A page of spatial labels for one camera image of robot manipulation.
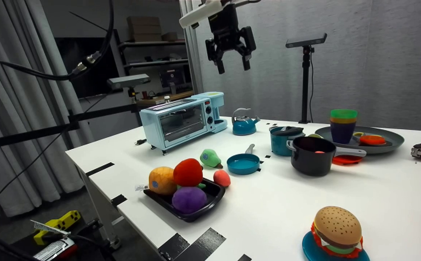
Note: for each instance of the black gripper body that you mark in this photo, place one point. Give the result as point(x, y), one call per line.
point(229, 29)

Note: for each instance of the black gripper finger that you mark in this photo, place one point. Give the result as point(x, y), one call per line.
point(247, 60)
point(219, 63)

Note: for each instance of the clear smoked pot lid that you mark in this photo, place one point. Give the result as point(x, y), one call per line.
point(287, 131)

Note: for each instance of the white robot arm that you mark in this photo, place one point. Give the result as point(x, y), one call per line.
point(197, 13)

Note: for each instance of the blue toy pot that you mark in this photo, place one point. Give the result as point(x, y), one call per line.
point(280, 144)

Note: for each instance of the blue toy pan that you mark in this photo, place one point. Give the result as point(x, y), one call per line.
point(242, 164)

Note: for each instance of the black toy pot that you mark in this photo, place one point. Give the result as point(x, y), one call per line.
point(312, 163)

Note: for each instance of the metal storage shelf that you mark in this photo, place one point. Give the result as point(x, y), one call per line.
point(154, 63)

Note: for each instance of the teal toy kettle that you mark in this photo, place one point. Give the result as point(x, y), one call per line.
point(244, 126)

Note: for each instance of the light blue toaster oven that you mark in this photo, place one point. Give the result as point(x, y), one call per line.
point(182, 124)

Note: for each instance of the cardboard box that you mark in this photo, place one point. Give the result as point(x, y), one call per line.
point(144, 28)

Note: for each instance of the green plush pear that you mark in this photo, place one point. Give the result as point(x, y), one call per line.
point(211, 158)

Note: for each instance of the red plush apple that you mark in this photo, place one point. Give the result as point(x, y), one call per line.
point(187, 173)

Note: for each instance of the small red plush strawberry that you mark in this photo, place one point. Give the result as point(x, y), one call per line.
point(222, 179)

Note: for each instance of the small red toy food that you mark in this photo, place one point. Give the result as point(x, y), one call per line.
point(319, 153)

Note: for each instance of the stacked colourful toy cups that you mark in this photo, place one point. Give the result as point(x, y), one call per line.
point(343, 131)

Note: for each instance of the orange plush fruit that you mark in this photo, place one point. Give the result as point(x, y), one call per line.
point(161, 182)

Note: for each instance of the black plastic tray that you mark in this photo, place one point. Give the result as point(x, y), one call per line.
point(213, 196)

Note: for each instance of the purple plush fruit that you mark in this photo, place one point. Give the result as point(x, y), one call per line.
point(189, 199)

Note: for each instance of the long thin black tape strip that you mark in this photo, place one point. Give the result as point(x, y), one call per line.
point(99, 168)

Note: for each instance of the grey divided plate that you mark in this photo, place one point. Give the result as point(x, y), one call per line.
point(389, 139)

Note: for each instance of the small black tape square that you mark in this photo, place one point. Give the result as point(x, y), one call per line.
point(119, 200)

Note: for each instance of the long wide black tape strip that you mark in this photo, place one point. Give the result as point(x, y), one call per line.
point(205, 244)

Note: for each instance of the toy hamburger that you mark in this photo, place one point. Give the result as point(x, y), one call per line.
point(337, 225)

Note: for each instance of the short wide black tape strip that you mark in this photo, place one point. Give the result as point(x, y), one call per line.
point(173, 247)

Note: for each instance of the black horizontal boom rod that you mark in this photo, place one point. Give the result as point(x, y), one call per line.
point(36, 131)

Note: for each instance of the tiny black tape pieces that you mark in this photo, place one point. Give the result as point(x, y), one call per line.
point(244, 257)

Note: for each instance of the blue toy plate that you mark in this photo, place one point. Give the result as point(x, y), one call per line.
point(309, 248)

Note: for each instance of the grey curtain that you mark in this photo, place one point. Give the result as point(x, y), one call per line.
point(16, 106)

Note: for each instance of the yellow black hand tool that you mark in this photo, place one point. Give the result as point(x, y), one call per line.
point(58, 225)

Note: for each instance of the black camera tripod stand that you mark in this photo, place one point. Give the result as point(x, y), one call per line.
point(306, 77)

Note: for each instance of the grey camera on stand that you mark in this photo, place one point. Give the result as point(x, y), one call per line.
point(128, 80)

